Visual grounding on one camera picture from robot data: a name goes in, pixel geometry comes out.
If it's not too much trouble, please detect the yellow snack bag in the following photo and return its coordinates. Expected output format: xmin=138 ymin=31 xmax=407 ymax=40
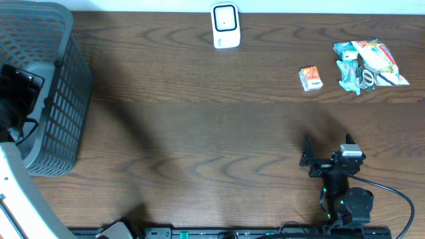
xmin=351 ymin=38 xmax=410 ymax=86

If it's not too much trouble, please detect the black round-logo packet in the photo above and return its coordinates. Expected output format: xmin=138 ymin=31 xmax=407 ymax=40
xmin=355 ymin=66 xmax=377 ymax=91

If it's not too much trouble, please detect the white barcode scanner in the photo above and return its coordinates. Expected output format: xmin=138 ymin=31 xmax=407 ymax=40
xmin=211 ymin=2 xmax=241 ymax=49

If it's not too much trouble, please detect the orange small box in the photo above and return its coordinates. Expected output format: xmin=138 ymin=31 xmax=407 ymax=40
xmin=299 ymin=66 xmax=323 ymax=92

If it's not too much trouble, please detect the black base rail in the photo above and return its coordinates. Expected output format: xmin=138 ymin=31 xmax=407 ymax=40
xmin=71 ymin=219 xmax=392 ymax=239

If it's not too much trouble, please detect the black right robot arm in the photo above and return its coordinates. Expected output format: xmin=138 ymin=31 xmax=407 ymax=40
xmin=299 ymin=134 xmax=374 ymax=234

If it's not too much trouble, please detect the grey plastic mesh basket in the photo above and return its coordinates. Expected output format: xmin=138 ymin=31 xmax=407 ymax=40
xmin=1 ymin=1 xmax=93 ymax=177

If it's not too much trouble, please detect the teal snack packet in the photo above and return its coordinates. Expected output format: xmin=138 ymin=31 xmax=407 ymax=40
xmin=336 ymin=60 xmax=361 ymax=96

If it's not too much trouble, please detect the teal small box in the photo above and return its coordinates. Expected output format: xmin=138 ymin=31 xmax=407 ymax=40
xmin=333 ymin=42 xmax=359 ymax=60

